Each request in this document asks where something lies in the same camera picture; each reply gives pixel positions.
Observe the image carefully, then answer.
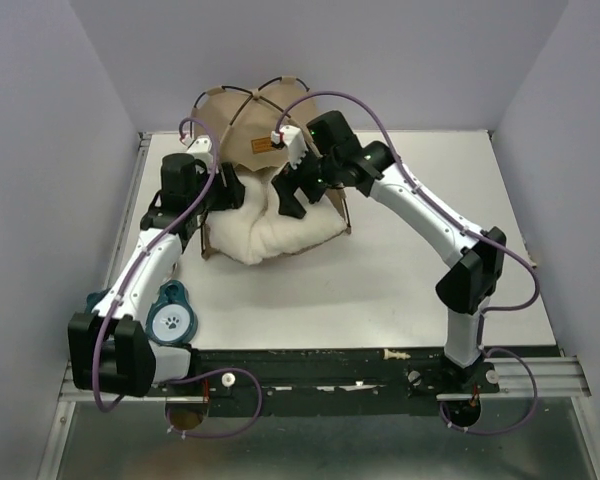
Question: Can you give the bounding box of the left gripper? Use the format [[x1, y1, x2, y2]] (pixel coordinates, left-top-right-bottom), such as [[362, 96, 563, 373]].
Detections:
[[189, 161, 251, 214]]

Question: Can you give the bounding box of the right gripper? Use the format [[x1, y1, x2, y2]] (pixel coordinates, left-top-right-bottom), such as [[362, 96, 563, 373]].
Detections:
[[269, 141, 338, 221]]

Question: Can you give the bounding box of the white fluffy pillow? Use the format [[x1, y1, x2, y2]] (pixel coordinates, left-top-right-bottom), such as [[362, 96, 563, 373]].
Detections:
[[203, 167, 350, 265]]

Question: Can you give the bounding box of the beige pet tent fabric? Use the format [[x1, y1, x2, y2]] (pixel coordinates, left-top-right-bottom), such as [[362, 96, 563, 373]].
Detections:
[[190, 76, 351, 265]]

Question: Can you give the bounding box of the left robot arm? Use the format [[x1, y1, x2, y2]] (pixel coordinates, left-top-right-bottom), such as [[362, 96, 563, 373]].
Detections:
[[68, 137, 245, 397]]

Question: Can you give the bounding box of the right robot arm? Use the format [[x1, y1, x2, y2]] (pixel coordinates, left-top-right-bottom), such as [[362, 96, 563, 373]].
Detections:
[[270, 110, 506, 392]]

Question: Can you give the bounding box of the teal double bowl stand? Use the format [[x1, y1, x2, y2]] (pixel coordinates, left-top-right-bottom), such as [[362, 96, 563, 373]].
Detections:
[[105, 280, 198, 347]]

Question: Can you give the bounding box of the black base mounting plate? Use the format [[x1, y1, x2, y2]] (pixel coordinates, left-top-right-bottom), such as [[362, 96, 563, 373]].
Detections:
[[154, 347, 493, 417]]

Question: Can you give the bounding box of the cream chess piece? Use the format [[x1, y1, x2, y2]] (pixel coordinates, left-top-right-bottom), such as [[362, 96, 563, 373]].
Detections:
[[383, 349, 411, 360]]

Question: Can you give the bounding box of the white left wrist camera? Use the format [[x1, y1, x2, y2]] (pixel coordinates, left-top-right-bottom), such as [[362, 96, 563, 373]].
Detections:
[[184, 135, 219, 174]]

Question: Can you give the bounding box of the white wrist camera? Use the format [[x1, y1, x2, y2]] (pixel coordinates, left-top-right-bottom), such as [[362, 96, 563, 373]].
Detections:
[[184, 135, 219, 174], [270, 125, 308, 170]]

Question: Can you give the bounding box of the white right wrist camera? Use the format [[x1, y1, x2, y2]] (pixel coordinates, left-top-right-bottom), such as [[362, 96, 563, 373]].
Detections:
[[270, 125, 308, 170]]

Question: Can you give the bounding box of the aluminium rail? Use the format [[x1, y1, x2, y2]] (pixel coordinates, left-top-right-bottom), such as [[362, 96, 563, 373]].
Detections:
[[59, 357, 590, 402]]

